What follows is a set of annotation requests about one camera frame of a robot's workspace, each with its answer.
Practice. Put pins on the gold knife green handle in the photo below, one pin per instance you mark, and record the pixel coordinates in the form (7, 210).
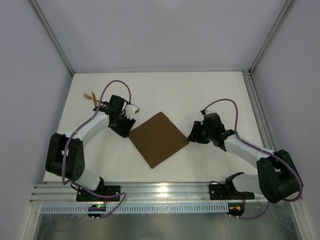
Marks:
(95, 100)

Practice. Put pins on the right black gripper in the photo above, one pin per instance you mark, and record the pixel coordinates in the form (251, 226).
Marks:
(200, 133)

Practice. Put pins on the right black controller board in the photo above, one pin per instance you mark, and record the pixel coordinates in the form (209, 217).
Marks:
(235, 211)

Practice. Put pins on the front aluminium rail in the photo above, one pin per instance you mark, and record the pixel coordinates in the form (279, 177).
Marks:
(135, 192)

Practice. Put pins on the right aluminium rail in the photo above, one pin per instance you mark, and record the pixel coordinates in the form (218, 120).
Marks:
(259, 113)

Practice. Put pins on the grey slotted cable duct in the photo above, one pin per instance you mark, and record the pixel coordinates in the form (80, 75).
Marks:
(135, 208)

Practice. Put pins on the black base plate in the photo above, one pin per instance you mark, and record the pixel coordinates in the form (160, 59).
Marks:
(220, 191)
(105, 193)

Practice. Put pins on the aluminium rail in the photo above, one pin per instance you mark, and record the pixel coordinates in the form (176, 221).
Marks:
(259, 113)
(135, 192)

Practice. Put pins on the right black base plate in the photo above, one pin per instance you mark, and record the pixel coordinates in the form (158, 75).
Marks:
(220, 191)

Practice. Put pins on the aluminium frame post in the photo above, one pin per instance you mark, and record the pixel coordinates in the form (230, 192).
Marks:
(51, 35)
(272, 33)

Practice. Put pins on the left aluminium frame post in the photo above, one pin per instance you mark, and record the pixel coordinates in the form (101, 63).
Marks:
(51, 35)

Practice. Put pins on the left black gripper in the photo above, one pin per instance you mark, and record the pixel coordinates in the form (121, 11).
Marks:
(121, 122)

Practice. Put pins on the brown cloth napkin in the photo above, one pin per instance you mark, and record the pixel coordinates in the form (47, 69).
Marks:
(157, 139)

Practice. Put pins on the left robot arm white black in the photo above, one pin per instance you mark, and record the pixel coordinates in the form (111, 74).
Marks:
(65, 156)

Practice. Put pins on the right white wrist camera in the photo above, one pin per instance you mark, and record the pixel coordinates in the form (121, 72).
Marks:
(205, 112)

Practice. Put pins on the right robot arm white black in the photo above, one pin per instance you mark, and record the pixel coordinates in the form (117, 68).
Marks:
(277, 177)

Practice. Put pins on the left black controller board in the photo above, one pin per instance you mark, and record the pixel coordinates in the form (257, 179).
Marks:
(96, 211)

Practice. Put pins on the black controller board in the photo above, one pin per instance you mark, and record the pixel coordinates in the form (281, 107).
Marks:
(235, 211)
(96, 211)

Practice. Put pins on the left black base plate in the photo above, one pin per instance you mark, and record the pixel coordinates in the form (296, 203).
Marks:
(105, 193)

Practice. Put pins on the right aluminium frame post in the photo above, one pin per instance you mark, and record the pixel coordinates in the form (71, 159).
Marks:
(272, 33)

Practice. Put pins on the gold fork green handle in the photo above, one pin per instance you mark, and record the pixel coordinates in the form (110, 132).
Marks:
(87, 96)

